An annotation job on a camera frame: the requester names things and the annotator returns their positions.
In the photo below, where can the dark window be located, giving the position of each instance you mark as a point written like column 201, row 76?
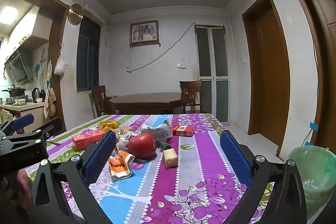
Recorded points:
column 88, row 56

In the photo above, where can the blue tape piece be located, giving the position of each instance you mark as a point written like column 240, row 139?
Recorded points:
column 314, row 126

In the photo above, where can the brown wooden dining table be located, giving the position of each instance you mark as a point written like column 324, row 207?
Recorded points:
column 147, row 98

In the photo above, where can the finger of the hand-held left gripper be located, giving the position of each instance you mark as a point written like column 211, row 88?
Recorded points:
column 52, row 127
column 23, row 120

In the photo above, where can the crumpled white plastic wrapper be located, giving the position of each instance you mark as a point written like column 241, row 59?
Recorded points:
column 123, row 144

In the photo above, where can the brown wooden chair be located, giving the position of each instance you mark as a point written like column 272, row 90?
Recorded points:
column 99, row 98
column 190, row 87

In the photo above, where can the orange and white crumpled packet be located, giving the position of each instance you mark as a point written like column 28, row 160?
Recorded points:
column 119, row 169

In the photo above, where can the black wok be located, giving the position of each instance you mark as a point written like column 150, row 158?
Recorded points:
column 15, row 90

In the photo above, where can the dark green small item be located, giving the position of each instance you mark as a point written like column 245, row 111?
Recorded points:
column 164, row 145

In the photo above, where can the hanging beige towel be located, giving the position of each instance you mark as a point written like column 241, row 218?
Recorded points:
column 49, row 102

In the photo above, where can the bin with green bag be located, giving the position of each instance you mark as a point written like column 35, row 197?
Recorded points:
column 317, row 174

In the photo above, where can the red drink carton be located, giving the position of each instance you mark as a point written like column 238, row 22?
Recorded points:
column 86, row 138

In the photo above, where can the person's left hand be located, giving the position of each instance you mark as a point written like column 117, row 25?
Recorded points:
column 25, row 184

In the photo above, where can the kitchen counter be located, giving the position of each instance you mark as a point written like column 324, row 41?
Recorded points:
column 26, row 107

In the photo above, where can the small red box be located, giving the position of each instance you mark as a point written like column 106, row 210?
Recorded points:
column 183, row 130

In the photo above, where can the kitchen wall cabinet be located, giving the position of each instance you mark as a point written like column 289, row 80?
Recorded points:
column 34, row 27

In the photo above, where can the framed wall picture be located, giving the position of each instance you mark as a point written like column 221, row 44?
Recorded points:
column 144, row 33

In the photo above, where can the yellow crumpled wrapper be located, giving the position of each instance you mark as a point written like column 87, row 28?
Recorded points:
column 109, row 124

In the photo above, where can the brown doorway frame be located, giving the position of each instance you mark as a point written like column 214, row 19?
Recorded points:
column 59, row 69

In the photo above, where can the purple floral tablecloth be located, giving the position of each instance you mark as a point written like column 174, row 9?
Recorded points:
column 189, row 161

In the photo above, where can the wall light switch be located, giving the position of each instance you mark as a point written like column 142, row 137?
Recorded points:
column 181, row 65

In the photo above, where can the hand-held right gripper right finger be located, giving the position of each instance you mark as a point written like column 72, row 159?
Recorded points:
column 235, row 158

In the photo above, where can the crumpled white paper box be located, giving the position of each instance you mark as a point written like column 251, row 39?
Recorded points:
column 160, row 133

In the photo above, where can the range hood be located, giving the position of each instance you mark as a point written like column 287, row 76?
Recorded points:
column 18, row 69

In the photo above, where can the round gold wall clock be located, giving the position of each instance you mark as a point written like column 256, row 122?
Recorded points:
column 75, row 14

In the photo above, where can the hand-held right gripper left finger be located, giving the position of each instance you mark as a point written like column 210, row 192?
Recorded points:
column 99, row 157

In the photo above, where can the brown wooden door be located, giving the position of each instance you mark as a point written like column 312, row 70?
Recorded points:
column 323, row 16
column 270, row 77

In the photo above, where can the white glass double door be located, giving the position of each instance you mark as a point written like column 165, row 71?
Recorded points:
column 212, row 69

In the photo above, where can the hanging white plastic bag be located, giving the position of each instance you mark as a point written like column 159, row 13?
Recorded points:
column 59, row 66

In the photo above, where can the black kettle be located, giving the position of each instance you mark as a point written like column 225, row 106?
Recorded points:
column 36, row 95

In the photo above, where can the red apple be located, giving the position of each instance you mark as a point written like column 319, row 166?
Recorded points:
column 141, row 146

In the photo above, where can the pale yellow block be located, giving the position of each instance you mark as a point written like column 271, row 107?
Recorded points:
column 170, row 158

